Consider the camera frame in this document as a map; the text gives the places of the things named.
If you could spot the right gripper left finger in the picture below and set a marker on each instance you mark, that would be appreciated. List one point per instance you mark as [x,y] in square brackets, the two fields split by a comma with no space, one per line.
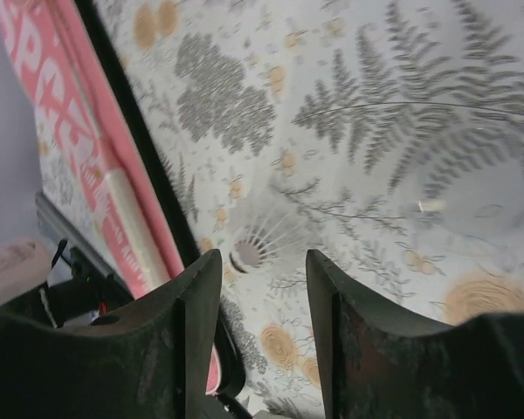
[147,359]

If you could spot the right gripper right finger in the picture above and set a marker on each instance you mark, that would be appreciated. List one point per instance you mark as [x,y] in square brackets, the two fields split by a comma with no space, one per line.
[377,359]

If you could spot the shuttlecock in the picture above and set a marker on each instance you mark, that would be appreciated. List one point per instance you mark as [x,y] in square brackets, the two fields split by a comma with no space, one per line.
[267,237]

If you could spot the left pink badminton racket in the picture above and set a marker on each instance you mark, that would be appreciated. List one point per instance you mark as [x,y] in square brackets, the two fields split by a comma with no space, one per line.
[115,181]

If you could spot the pink racket cover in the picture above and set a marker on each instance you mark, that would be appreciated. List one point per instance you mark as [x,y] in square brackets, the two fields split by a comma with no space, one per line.
[39,60]

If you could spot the floral tablecloth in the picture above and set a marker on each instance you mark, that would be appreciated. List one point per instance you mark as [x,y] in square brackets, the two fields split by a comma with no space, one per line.
[396,128]

